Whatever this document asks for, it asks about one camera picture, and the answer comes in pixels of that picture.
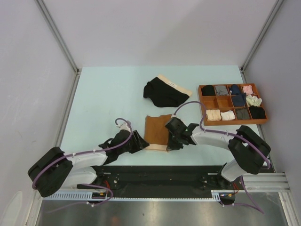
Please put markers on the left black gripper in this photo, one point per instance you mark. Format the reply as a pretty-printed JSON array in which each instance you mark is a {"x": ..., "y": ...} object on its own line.
[{"x": 139, "y": 144}]

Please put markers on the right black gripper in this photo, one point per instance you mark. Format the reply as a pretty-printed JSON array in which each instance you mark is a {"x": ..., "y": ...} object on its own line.
[{"x": 171, "y": 146}]

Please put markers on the brown boxer underwear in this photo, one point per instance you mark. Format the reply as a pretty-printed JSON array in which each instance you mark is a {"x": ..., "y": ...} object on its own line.
[{"x": 156, "y": 134}]

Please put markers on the black underwear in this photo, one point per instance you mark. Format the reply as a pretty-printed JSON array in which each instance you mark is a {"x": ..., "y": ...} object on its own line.
[{"x": 164, "y": 93}]

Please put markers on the navy blue underwear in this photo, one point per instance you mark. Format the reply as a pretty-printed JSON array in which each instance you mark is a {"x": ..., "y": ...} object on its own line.
[{"x": 239, "y": 100}]

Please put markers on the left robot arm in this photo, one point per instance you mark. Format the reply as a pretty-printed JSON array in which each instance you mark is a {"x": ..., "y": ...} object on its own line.
[{"x": 57, "y": 169}]

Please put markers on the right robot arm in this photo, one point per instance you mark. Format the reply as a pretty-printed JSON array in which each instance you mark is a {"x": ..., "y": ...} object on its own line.
[{"x": 249, "y": 150}]

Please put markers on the rolled beige garment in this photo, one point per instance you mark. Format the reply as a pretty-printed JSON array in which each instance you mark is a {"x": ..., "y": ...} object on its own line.
[{"x": 213, "y": 115}]

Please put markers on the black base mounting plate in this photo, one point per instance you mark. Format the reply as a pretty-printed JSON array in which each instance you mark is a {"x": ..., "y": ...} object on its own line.
[{"x": 170, "y": 179}]

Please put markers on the rolled black garment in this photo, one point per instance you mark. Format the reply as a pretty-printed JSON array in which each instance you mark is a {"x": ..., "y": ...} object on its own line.
[
  {"x": 208, "y": 90},
  {"x": 257, "y": 112}
]

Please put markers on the rolled white garment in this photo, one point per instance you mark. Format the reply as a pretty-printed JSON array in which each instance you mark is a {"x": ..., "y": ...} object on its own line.
[{"x": 228, "y": 115}]

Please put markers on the wooden compartment tray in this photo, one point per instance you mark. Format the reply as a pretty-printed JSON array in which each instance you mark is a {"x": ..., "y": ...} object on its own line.
[{"x": 224, "y": 103}]

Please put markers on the rolled grey striped garment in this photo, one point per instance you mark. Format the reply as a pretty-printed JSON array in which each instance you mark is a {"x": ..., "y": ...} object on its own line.
[{"x": 221, "y": 90}]

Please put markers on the rolled dark grey garment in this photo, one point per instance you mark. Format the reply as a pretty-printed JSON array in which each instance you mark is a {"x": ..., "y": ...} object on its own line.
[{"x": 242, "y": 114}]

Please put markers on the rolled navy garment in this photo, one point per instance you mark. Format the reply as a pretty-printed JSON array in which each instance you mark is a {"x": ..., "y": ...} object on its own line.
[{"x": 234, "y": 89}]

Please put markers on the rolled cream garment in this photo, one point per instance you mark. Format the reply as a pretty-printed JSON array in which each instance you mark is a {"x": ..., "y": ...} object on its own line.
[{"x": 253, "y": 101}]

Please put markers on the rolled black garment front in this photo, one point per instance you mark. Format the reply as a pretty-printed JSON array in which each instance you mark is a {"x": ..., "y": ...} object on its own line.
[{"x": 257, "y": 112}]

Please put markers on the rolled pink garment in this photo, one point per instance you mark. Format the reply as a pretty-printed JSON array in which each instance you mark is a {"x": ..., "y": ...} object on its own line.
[{"x": 248, "y": 89}]

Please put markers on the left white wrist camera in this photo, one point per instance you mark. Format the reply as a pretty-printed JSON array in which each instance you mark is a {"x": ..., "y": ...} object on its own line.
[{"x": 126, "y": 126}]

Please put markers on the white slotted cable duct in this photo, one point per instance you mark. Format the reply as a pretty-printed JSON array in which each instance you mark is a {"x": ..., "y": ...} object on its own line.
[{"x": 94, "y": 196}]

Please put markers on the left aluminium frame post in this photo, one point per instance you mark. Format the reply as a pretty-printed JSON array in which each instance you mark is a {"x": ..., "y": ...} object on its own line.
[{"x": 57, "y": 35}]

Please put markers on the aluminium frame post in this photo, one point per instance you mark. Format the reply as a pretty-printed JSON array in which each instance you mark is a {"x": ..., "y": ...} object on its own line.
[
  {"x": 57, "y": 35},
  {"x": 267, "y": 24}
]

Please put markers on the right aluminium frame post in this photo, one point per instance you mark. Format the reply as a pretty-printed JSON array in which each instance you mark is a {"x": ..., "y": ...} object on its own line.
[{"x": 267, "y": 24}]

